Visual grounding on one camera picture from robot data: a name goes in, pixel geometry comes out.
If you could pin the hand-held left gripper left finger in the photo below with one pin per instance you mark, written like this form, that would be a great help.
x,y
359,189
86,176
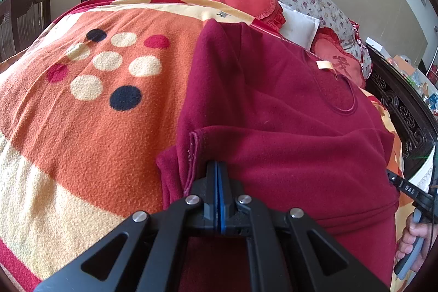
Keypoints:
x,y
210,196

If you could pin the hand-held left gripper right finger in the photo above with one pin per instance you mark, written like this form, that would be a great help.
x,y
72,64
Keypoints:
x,y
227,203

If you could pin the maroon fleece sweater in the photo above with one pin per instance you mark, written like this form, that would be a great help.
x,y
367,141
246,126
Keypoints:
x,y
291,141

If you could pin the person's right hand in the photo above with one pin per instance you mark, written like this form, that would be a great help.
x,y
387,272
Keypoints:
x,y
405,240

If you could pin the dark carved wooden cabinet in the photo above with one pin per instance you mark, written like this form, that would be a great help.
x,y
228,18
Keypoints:
x,y
403,114

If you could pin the orange red printed blanket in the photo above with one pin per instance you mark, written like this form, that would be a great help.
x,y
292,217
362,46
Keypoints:
x,y
85,141

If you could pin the red patterned cloth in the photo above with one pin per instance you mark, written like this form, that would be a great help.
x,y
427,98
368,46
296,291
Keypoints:
x,y
357,35

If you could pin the white pillow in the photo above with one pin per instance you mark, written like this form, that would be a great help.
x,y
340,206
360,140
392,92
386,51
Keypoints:
x,y
297,27

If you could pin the dark wooden bench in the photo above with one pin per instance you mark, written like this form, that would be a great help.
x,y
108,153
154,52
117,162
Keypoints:
x,y
30,15

